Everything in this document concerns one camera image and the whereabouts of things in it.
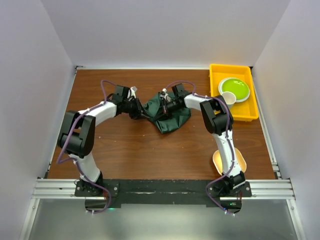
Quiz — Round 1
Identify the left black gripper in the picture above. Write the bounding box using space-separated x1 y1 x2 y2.
122 96 150 120

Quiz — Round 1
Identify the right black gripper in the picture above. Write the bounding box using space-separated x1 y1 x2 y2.
153 98 182 123

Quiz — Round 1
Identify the dark green cloth napkin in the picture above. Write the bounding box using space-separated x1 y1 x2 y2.
143 92 192 134

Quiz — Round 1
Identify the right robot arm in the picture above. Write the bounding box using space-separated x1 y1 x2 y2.
159 83 246 197

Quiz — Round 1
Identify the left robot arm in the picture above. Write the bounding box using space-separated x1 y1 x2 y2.
56 85 147 196

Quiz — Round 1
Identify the white blue mug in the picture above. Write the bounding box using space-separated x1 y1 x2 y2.
221 91 237 109

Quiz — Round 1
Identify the green plate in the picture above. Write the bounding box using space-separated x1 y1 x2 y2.
218 77 251 103

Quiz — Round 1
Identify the cream square bowl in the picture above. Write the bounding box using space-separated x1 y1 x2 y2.
212 148 247 176

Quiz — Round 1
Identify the yellow plastic bin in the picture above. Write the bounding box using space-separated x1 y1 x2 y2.
209 63 259 122

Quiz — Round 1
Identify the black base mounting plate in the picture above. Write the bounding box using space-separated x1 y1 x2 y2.
74 179 252 210

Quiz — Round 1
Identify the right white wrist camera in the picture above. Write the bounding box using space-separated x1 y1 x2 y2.
160 88 168 99

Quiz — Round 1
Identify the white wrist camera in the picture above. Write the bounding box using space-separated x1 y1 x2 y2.
127 86 138 99
160 88 168 99

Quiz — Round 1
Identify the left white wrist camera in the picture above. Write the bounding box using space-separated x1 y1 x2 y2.
127 86 138 99

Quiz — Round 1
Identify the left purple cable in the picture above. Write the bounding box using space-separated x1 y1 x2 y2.
56 79 111 215

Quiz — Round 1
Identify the aluminium frame rail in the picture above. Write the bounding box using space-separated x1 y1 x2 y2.
18 66 307 240

